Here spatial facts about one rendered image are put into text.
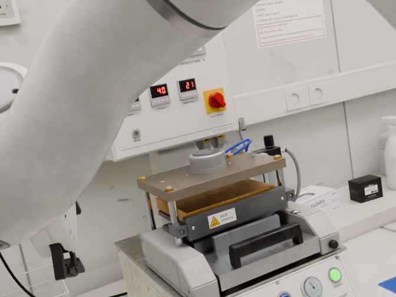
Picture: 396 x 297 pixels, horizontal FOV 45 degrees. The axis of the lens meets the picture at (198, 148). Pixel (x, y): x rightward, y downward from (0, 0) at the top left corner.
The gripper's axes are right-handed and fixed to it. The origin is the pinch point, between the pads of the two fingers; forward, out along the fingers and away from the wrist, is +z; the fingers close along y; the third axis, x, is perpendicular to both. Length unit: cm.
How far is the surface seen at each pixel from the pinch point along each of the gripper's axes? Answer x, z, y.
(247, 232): 29.1, 22.4, -5.9
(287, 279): 34.1, 23.2, 4.4
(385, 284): 62, 48, 2
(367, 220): 74, 68, -22
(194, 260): 17.7, 17.5, -0.4
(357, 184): 78, 73, -37
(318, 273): 40.6, 25.1, 3.8
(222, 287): 21.6, 18.9, 4.9
